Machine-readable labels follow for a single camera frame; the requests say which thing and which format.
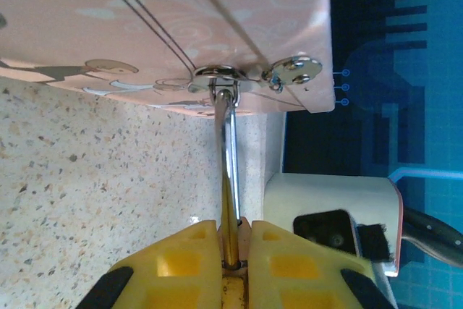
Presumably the black velcro strap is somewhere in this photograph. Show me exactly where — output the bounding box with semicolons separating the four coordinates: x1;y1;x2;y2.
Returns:
356;223;394;263

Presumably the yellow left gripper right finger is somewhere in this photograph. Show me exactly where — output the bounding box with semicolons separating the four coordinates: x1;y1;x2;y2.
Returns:
247;220;397;309

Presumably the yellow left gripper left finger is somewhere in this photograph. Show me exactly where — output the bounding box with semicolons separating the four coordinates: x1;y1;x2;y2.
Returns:
75;219;222;309

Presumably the blue grid mat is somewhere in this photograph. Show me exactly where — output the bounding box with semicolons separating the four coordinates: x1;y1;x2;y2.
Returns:
282;0;463;309

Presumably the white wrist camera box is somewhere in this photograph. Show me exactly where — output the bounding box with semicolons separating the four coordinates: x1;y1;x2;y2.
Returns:
263;172;405;278

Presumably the silver box latch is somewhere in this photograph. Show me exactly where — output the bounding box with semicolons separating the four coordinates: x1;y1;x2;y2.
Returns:
187;54;323;97

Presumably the pink wedding cartoon tin box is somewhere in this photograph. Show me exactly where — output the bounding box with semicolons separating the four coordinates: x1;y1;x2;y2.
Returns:
0;0;336;117

